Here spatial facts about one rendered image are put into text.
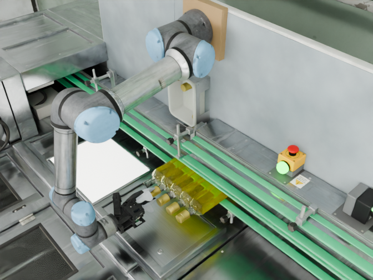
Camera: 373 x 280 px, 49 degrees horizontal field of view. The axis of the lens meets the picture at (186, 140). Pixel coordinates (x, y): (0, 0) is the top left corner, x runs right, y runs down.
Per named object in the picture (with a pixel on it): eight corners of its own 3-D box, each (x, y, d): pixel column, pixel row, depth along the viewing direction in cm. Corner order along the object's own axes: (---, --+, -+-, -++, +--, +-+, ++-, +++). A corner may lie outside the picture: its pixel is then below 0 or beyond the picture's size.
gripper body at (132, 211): (147, 220, 157) (120, 238, 151) (134, 208, 162) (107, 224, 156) (145, 207, 152) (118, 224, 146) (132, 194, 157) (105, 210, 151)
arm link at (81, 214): (60, 202, 139) (66, 223, 146) (77, 221, 132) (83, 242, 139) (80, 190, 143) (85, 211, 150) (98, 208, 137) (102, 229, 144)
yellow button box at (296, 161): (288, 159, 154) (276, 168, 150) (291, 143, 149) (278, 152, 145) (304, 168, 150) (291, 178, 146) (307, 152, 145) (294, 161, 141)
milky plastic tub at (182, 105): (183, 105, 192) (169, 113, 188) (181, 62, 178) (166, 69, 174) (208, 121, 182) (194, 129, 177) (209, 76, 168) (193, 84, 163)
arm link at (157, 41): (167, 16, 150) (138, 27, 143) (193, 27, 143) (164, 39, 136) (169, 46, 158) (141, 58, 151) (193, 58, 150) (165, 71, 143)
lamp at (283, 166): (279, 167, 149) (273, 171, 147) (280, 158, 146) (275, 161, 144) (289, 173, 146) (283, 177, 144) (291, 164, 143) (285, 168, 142)
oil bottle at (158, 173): (188, 159, 184) (150, 181, 173) (188, 149, 181) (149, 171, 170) (196, 165, 181) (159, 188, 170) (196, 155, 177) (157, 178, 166)
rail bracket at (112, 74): (122, 85, 223) (86, 100, 211) (119, 56, 212) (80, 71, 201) (128, 88, 220) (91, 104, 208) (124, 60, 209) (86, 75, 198)
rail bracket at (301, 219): (310, 206, 137) (284, 228, 131) (313, 190, 133) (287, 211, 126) (319, 213, 135) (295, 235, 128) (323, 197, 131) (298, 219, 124)
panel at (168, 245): (105, 134, 220) (46, 163, 202) (104, 130, 218) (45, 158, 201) (226, 232, 166) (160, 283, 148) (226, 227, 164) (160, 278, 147)
